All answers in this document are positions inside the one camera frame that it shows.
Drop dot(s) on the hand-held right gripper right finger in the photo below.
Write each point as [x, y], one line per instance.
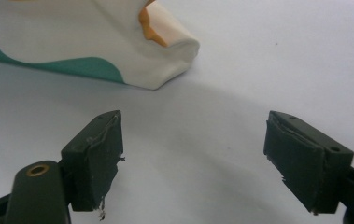
[302, 161]

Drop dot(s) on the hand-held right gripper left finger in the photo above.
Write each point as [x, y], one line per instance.
[95, 168]

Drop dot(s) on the white cloth green orange print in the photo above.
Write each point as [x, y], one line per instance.
[81, 40]

